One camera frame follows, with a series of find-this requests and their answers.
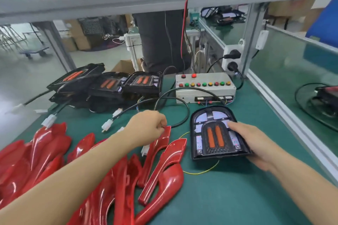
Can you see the person's right hand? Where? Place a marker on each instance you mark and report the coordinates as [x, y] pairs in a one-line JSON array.
[[261, 146]]

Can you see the person's right forearm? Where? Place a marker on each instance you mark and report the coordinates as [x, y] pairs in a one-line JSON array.
[[306, 190]]

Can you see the large cardboard box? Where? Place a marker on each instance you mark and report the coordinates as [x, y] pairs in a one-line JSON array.
[[76, 40]]

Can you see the black tail light assembly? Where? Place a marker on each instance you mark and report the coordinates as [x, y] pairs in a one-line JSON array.
[[232, 146], [327, 98]]

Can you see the white switch box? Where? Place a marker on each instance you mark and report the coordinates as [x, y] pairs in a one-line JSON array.
[[262, 39]]

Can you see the person's left forearm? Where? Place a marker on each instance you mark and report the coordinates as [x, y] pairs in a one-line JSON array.
[[68, 185]]

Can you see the person's left hand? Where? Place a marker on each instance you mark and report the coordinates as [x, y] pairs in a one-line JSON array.
[[145, 127]]

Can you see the white power strip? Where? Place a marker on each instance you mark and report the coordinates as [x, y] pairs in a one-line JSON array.
[[228, 53]]

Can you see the group of metal chairs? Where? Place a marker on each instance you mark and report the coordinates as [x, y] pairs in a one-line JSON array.
[[13, 36]]

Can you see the flat platform trolley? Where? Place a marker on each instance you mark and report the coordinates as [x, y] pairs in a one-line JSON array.
[[34, 52]]

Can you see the blue plastic crate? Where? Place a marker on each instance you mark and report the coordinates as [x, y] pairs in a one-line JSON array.
[[325, 24]]

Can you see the black mesh basket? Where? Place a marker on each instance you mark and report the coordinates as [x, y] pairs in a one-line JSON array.
[[97, 26]]

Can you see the pile of black lamp housings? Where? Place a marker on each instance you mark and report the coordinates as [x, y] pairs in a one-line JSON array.
[[113, 85]]

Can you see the white metal stand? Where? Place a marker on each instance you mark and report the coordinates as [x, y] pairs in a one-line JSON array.
[[132, 48]]

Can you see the beige test button box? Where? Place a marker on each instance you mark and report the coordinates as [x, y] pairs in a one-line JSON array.
[[206, 94]]

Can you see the low open cardboard carton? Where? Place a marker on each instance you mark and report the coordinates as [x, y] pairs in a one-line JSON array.
[[122, 67]]

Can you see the pile of red lens covers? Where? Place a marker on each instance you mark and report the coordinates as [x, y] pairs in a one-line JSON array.
[[42, 148]]

